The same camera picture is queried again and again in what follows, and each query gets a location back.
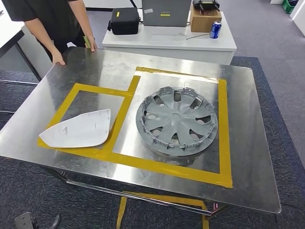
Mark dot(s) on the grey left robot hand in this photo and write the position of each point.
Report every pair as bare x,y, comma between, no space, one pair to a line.
25,222

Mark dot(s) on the person's left hand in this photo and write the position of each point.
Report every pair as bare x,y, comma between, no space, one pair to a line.
93,44

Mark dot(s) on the person's right hand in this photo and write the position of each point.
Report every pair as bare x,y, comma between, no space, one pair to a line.
58,58

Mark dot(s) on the green phone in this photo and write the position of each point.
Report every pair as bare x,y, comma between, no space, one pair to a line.
86,42

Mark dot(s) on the white plastic cover part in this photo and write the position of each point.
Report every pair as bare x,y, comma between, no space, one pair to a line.
78,129

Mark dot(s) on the grey plastic hubcap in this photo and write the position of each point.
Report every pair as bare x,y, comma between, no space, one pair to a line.
176,121

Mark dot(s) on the person's right forearm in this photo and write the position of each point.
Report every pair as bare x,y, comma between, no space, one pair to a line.
43,36

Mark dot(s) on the person's left forearm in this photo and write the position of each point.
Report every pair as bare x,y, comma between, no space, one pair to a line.
82,19

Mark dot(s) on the steel workbench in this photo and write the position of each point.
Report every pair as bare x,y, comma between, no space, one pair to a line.
95,72

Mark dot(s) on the yellow workbench tape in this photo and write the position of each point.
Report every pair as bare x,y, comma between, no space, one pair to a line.
223,132

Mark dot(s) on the person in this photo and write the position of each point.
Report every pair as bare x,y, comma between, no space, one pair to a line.
52,15

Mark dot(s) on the black carrying case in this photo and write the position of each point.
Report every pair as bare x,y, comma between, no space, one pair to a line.
123,22

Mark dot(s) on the grey laptop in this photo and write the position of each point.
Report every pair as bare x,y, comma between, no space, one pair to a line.
166,14

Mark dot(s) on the yellow floor tape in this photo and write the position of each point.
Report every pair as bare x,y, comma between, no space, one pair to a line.
121,211

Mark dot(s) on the cardboard box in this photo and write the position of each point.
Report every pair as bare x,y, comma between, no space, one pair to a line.
202,23

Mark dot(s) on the black remote controller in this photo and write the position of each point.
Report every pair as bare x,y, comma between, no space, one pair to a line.
205,4

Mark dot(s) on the blue soda can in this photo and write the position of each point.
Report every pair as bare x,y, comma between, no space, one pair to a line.
215,30

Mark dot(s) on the green plastic crate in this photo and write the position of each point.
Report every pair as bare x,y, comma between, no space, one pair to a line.
289,6

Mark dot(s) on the white furniture block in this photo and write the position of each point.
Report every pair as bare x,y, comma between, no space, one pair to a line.
299,20

